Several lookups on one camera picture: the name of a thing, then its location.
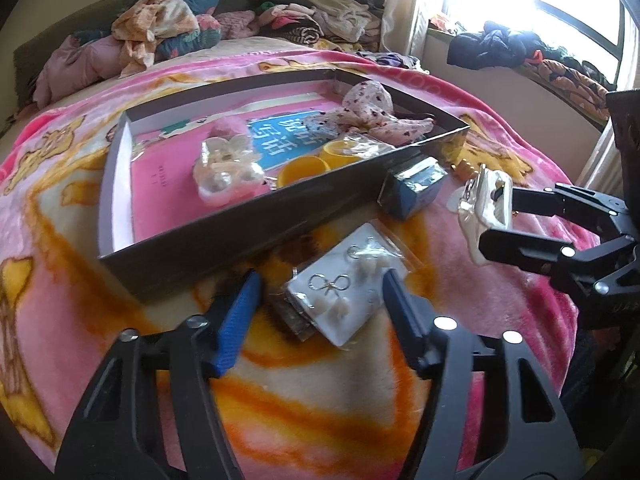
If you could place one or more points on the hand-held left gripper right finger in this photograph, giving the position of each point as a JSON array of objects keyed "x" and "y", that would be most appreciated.
[{"x": 402, "y": 315}]

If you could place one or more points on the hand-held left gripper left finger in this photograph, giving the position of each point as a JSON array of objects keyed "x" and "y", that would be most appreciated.
[{"x": 235, "y": 325}]

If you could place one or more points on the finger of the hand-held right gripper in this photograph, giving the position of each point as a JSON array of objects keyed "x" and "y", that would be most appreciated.
[
  {"x": 525, "y": 249},
  {"x": 550, "y": 199}
]

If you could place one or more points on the cream hair clip clear packet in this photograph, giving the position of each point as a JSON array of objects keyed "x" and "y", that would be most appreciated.
[{"x": 487, "y": 200}]

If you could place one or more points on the white earring card packet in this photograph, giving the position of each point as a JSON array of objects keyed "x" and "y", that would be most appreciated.
[{"x": 340, "y": 280}]

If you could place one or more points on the dark shallow cardboard box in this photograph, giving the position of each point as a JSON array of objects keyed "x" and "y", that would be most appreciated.
[{"x": 225, "y": 240}]

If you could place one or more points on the pink fluffy hair clip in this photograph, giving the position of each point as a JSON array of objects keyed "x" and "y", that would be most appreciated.
[{"x": 227, "y": 127}]

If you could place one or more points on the floral fabric scrunchie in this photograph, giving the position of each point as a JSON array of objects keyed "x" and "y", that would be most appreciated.
[{"x": 367, "y": 105}]

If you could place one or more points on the dark plastic packet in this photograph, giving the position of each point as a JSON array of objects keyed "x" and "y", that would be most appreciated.
[{"x": 295, "y": 317}]

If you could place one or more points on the window seat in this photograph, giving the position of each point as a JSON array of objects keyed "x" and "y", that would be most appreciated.
[{"x": 500, "y": 110}]

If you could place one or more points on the orange patterned cloth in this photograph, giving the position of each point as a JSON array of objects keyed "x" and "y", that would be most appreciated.
[{"x": 565, "y": 77}]

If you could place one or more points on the pink printed blanket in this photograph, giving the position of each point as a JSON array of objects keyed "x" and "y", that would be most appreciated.
[{"x": 325, "y": 410}]

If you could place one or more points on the small dark blue box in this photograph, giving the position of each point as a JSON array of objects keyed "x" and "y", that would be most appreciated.
[{"x": 410, "y": 192}]

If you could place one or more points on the bag of pearl flower clips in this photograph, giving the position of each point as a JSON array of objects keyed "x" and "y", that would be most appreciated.
[{"x": 225, "y": 180}]

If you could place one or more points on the pink book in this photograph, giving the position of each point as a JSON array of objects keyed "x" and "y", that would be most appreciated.
[{"x": 165, "y": 195}]

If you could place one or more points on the dark jacket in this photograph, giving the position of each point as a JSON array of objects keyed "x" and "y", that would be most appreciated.
[{"x": 490, "y": 45}]

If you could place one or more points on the yellow round containers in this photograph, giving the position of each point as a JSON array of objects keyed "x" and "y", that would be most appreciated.
[{"x": 302, "y": 170}]

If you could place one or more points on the red orange clothes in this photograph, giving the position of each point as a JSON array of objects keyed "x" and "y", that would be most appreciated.
[{"x": 442, "y": 24}]

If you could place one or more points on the cream curtain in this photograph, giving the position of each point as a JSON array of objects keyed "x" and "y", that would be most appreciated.
[{"x": 405, "y": 0}]

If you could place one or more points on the pink floral pillow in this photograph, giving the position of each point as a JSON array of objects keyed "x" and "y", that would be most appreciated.
[{"x": 235, "y": 22}]

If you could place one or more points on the pink quilt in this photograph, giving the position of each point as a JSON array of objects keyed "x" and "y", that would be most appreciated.
[{"x": 75, "y": 60}]

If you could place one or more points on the cream floral cloth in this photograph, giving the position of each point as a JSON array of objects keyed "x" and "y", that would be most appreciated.
[{"x": 150, "y": 20}]

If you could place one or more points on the pile of clothes on bed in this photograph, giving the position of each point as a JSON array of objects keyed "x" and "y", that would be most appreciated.
[{"x": 37, "y": 55}]

